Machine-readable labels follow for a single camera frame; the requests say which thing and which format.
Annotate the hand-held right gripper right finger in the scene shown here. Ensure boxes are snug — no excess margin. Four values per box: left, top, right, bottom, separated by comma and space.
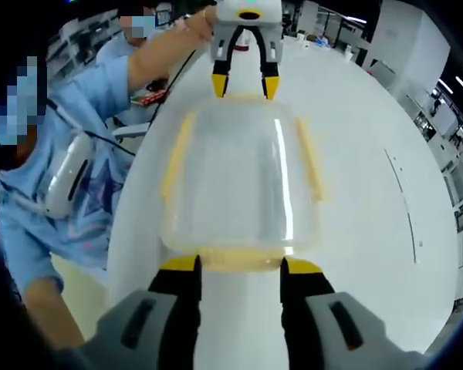
279, 257, 429, 370

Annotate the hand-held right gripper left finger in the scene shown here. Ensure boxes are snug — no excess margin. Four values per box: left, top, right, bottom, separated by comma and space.
76, 254, 204, 370

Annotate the yellow plastic latch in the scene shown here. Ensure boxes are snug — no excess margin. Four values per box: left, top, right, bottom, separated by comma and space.
295, 117, 327, 201

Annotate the clear plastic storage box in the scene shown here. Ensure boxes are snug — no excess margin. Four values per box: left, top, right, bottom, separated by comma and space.
160, 96, 321, 259

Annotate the person's left hand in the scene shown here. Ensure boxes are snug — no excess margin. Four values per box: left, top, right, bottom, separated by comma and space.
184, 6, 218, 43

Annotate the white red bottle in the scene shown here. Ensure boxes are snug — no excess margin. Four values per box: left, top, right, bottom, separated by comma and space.
233, 29, 255, 53

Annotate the black object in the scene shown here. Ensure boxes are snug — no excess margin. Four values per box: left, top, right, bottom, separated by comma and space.
144, 78, 170, 93

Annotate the red packet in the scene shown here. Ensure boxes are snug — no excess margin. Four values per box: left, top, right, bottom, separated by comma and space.
130, 91, 167, 107

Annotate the white flat object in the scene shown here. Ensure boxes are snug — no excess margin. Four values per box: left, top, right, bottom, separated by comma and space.
111, 123, 150, 142

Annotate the person in blue shirt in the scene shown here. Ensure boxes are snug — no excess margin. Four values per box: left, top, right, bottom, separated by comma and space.
0, 38, 142, 294

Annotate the white chest device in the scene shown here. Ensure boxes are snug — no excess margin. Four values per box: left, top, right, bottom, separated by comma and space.
44, 134, 92, 219

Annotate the white shelving unit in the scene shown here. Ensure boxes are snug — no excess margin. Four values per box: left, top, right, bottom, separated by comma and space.
408, 88, 463, 309

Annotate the thin cable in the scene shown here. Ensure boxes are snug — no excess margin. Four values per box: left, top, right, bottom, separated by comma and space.
164, 48, 198, 97

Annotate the black device cable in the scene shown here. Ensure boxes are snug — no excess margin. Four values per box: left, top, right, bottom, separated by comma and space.
85, 130, 137, 157

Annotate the white device strap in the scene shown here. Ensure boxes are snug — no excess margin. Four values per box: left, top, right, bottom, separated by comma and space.
48, 99, 86, 136

